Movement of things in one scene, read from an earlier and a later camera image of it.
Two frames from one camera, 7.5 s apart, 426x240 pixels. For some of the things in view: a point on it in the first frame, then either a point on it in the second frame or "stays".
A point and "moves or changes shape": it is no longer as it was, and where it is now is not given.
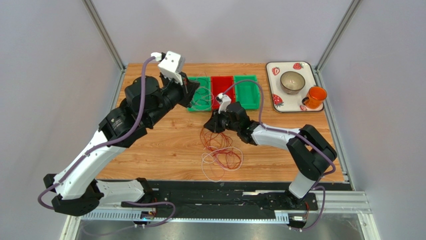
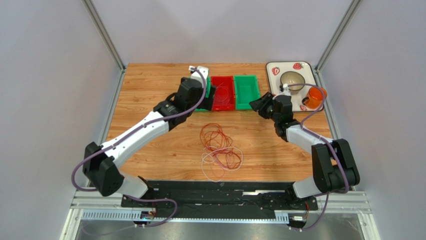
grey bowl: x=292 y=82 stays
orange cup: x=315 y=97 stays
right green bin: x=247 y=93 stays
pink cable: x=213 y=96 moves or changes shape
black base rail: x=211 y=199 stays
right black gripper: x=220 y=121 -> x=263 y=104
